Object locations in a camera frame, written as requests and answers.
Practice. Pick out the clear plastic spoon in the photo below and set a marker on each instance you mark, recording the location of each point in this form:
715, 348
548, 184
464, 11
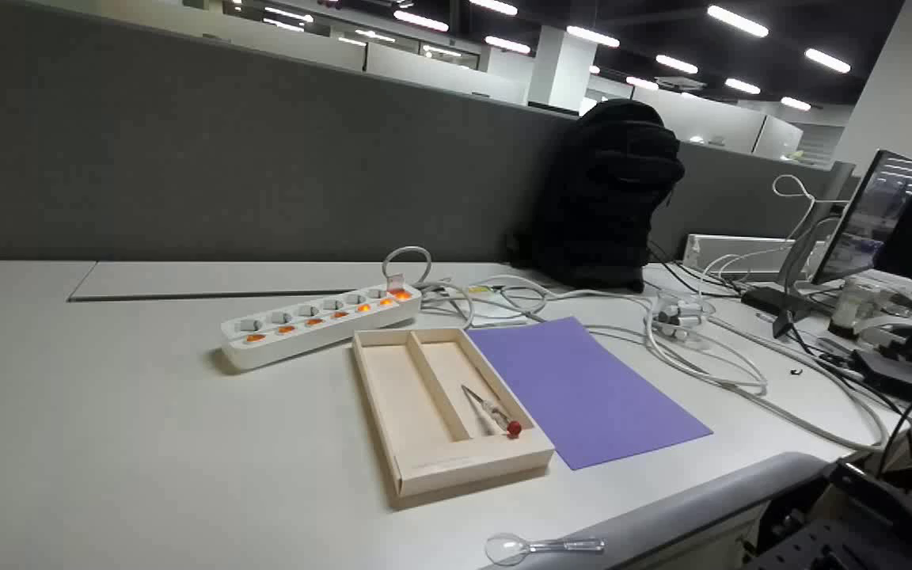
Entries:
504, 548

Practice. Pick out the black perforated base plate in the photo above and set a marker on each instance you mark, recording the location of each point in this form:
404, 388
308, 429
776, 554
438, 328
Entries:
857, 526

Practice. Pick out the grey office partition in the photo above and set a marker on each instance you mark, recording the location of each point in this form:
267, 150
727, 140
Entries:
212, 148

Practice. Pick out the purple paper sheet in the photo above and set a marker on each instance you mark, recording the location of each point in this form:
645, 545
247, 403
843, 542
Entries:
585, 391

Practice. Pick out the white rectangular device box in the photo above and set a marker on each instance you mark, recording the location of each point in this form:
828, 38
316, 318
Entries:
737, 255

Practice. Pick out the small clear plastic object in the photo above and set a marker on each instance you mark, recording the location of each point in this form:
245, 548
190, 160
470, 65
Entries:
680, 316

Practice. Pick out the shallow cardboard box tray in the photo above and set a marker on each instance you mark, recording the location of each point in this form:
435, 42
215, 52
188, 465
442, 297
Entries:
412, 423

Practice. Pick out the white power strip orange sockets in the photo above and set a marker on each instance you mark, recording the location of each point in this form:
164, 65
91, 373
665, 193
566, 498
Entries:
308, 330

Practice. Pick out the black backpack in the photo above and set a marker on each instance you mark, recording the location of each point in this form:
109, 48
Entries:
603, 193

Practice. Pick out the tilted computer monitor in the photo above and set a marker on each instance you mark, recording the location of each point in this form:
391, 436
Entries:
870, 218

